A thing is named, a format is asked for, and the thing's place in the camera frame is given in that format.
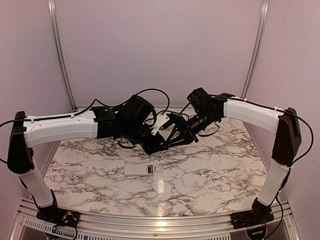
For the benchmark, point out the left aluminium frame post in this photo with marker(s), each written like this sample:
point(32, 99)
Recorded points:
point(59, 52)

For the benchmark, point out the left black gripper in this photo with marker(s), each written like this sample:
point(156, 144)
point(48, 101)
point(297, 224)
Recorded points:
point(155, 145)

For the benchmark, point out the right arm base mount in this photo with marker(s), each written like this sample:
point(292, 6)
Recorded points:
point(245, 219)

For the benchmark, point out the black gold battery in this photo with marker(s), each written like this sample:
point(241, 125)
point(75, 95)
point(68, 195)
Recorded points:
point(150, 169)

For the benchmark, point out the aluminium frame post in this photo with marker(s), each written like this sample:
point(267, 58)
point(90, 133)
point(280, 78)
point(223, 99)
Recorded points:
point(260, 33)
point(59, 52)

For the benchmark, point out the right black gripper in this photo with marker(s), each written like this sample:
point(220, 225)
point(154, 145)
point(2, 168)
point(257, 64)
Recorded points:
point(183, 127)

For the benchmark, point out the right aluminium frame post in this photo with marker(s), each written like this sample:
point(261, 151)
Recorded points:
point(260, 33)

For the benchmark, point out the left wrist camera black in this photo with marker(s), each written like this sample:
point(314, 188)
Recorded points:
point(161, 120)

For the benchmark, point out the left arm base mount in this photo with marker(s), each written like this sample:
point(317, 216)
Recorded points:
point(62, 217)

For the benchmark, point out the white remote control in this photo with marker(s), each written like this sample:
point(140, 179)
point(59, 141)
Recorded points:
point(137, 170)

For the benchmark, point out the front aluminium rail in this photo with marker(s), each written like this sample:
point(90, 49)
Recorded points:
point(98, 226)

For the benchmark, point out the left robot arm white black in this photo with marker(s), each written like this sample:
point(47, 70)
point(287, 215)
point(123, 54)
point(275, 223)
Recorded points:
point(92, 123)

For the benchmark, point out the white battery compartment cover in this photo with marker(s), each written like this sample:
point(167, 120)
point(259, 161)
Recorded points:
point(190, 162)

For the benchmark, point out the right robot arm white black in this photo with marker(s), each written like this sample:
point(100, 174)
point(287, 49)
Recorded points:
point(283, 124)

